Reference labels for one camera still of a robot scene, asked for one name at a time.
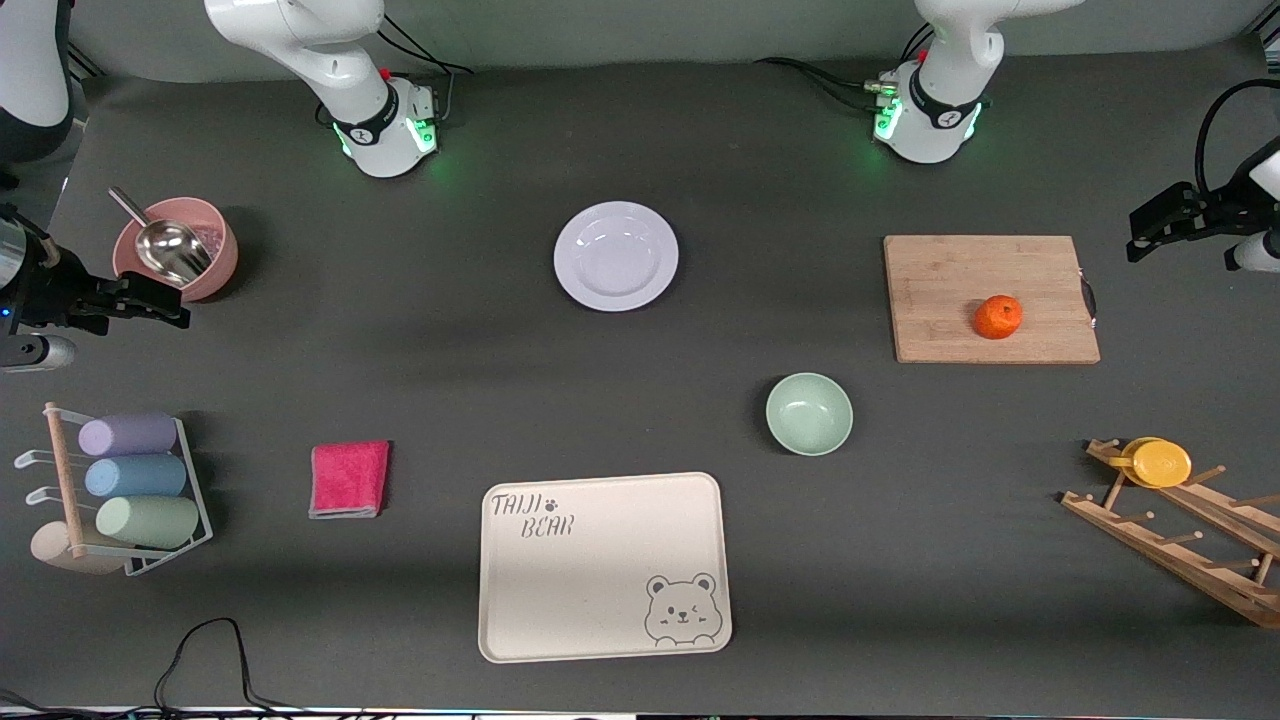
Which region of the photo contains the orange fruit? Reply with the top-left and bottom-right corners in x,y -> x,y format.
974,294 -> 1025,341

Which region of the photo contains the pale round plate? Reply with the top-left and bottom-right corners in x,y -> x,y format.
553,200 -> 680,313

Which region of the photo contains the metal scoop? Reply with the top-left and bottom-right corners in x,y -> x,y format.
107,186 -> 215,289

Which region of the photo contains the pink bowl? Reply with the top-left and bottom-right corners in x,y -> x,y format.
111,196 -> 241,304

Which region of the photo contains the purple cup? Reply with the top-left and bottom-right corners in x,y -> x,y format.
77,411 -> 180,459

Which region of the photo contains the blue cup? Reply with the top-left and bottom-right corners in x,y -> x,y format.
83,454 -> 190,500

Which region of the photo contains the bamboo cutting board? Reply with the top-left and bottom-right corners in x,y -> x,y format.
883,234 -> 1102,366

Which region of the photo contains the green cup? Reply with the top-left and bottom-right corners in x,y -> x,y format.
94,494 -> 202,551

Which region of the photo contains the yellow mug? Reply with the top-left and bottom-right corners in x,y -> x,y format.
1108,436 -> 1194,490

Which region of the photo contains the beige cup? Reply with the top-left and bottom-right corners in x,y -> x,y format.
29,519 -> 127,577

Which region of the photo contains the folded pink cloth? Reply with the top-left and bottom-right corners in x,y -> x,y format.
308,440 -> 392,520

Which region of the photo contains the wooden mug rack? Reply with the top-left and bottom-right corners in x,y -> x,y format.
1060,437 -> 1280,631

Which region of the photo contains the mint green bowl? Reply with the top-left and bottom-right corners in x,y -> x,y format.
765,372 -> 855,458

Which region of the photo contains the cream bear print tray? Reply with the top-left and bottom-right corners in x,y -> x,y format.
478,471 -> 734,665

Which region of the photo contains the white wire cup rack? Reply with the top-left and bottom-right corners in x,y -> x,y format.
14,401 -> 215,579

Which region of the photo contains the black cable at table edge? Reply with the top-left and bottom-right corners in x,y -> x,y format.
0,616 -> 401,720

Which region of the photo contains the black right arm base cable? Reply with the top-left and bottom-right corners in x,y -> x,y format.
372,12 -> 475,126

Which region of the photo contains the black arm base cable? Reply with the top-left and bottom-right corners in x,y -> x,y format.
753,22 -> 936,113
372,12 -> 475,126

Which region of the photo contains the black left arm base cable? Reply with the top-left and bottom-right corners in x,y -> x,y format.
753,22 -> 936,113

